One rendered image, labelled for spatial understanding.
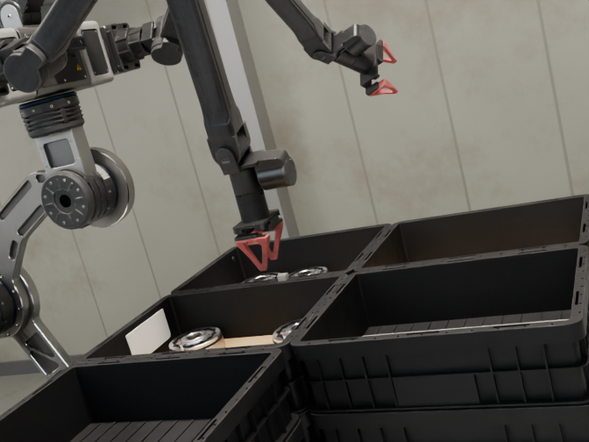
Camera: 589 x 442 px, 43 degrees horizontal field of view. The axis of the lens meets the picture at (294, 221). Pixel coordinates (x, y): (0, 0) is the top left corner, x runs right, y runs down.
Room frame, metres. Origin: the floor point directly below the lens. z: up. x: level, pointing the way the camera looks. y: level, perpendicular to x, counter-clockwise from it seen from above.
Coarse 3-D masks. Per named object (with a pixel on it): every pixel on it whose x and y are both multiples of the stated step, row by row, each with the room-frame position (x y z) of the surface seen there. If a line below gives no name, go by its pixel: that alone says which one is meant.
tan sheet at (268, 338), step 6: (258, 336) 1.34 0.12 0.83; (264, 336) 1.34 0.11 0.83; (270, 336) 1.33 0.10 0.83; (228, 342) 1.35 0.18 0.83; (234, 342) 1.35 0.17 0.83; (240, 342) 1.34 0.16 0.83; (246, 342) 1.33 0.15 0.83; (252, 342) 1.32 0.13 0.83; (258, 342) 1.31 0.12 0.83; (264, 342) 1.30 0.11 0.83; (270, 342) 1.30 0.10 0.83
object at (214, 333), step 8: (200, 328) 1.38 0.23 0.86; (208, 328) 1.37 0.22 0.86; (216, 328) 1.36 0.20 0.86; (208, 336) 1.33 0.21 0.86; (216, 336) 1.32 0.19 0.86; (176, 344) 1.33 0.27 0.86; (184, 344) 1.32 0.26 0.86; (192, 344) 1.31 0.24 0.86; (200, 344) 1.29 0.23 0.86; (208, 344) 1.30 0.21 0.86
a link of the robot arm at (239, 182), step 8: (248, 168) 1.41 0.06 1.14; (232, 176) 1.42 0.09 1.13; (240, 176) 1.41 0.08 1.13; (248, 176) 1.41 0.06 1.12; (256, 176) 1.42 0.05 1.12; (232, 184) 1.42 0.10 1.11; (240, 184) 1.41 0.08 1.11; (248, 184) 1.41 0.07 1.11; (256, 184) 1.41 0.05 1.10; (240, 192) 1.41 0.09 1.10; (248, 192) 1.41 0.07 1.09
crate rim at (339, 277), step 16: (224, 288) 1.38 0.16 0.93; (240, 288) 1.35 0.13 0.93; (256, 288) 1.34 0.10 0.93; (336, 288) 1.20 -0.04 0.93; (160, 304) 1.39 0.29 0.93; (320, 304) 1.14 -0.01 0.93; (304, 320) 1.08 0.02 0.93; (112, 336) 1.26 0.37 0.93; (288, 336) 1.04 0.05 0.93; (96, 352) 1.21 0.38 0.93; (176, 352) 1.09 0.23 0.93; (192, 352) 1.08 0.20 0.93; (208, 352) 1.06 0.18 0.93; (288, 352) 1.01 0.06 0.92
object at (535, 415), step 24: (456, 408) 0.91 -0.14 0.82; (480, 408) 0.89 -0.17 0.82; (504, 408) 0.87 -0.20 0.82; (528, 408) 0.86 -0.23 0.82; (552, 408) 0.85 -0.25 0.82; (576, 408) 0.84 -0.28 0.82; (336, 432) 0.99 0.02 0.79; (360, 432) 0.98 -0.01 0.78; (384, 432) 0.96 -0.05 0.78; (408, 432) 0.95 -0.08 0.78; (432, 432) 0.93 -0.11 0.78; (456, 432) 0.92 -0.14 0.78; (480, 432) 0.90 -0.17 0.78; (504, 432) 0.88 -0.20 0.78; (528, 432) 0.87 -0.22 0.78; (552, 432) 0.86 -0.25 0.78; (576, 432) 0.85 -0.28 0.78
